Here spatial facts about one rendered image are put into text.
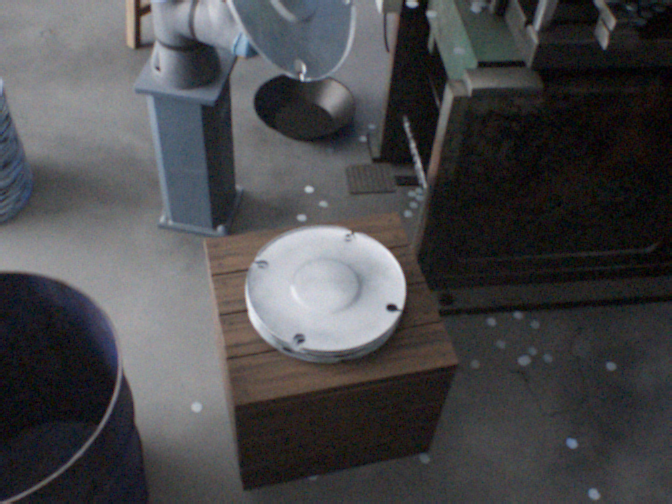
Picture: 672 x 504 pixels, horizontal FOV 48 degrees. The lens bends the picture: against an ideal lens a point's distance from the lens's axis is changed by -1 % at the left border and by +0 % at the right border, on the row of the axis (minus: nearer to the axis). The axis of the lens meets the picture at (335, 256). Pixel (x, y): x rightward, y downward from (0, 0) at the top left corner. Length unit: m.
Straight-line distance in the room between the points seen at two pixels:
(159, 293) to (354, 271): 0.63
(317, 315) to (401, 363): 0.17
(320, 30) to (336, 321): 0.51
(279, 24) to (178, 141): 0.78
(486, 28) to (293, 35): 0.61
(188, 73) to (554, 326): 1.04
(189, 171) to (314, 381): 0.73
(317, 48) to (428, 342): 0.57
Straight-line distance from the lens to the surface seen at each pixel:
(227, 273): 1.47
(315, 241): 1.47
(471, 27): 1.60
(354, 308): 1.38
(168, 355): 1.79
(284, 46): 1.07
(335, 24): 1.18
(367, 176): 1.93
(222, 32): 1.57
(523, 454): 1.73
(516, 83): 1.48
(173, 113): 1.76
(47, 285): 1.37
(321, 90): 2.39
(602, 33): 1.53
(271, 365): 1.35
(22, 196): 2.16
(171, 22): 1.64
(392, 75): 2.01
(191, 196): 1.92
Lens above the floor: 1.49
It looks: 50 degrees down
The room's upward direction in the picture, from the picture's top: 5 degrees clockwise
